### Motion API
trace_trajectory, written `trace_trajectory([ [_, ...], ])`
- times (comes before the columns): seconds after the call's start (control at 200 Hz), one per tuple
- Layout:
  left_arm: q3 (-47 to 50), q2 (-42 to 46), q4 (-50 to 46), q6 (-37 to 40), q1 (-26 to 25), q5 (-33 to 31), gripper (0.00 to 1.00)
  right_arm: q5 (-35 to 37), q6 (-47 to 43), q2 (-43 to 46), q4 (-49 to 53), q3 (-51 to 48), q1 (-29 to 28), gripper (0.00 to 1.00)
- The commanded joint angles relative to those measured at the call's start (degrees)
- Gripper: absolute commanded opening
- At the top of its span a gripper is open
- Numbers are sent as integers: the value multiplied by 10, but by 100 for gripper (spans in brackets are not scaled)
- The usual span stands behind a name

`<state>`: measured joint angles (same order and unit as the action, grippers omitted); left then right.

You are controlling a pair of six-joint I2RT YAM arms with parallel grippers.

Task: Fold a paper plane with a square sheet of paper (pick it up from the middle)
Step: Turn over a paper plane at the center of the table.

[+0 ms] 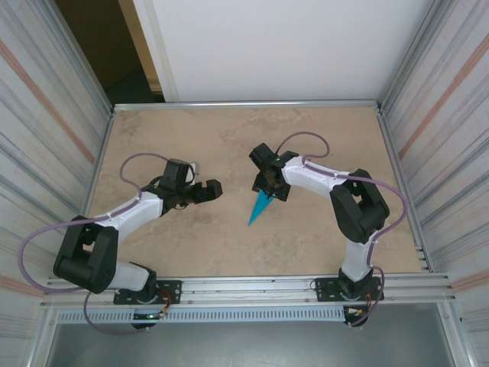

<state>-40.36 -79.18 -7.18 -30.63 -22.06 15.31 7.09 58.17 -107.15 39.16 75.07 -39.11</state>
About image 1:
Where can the blue paper sheet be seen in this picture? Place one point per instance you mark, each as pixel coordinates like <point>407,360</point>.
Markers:
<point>260,210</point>

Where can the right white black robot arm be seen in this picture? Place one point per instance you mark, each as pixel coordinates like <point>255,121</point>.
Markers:
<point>359,206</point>

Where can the beige door jamb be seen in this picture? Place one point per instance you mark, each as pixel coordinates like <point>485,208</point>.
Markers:
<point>139,38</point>

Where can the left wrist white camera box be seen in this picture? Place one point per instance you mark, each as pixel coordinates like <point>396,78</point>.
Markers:
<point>194,167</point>

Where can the aluminium table edge rail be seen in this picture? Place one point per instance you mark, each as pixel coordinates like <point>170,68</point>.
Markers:
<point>248,104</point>

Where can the aluminium side frame rail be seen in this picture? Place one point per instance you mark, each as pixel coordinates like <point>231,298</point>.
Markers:
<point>105,134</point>
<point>387,130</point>

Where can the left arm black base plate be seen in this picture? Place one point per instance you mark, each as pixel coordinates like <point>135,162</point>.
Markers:
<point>172,286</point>

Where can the long aluminium mounting rail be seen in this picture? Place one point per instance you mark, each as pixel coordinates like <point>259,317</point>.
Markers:
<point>248,286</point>

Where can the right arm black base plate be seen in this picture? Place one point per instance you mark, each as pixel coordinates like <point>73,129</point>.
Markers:
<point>324,284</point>

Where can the corrugated translucent enclosure panel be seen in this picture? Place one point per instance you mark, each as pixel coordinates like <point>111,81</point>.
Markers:
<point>451,114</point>
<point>38,114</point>

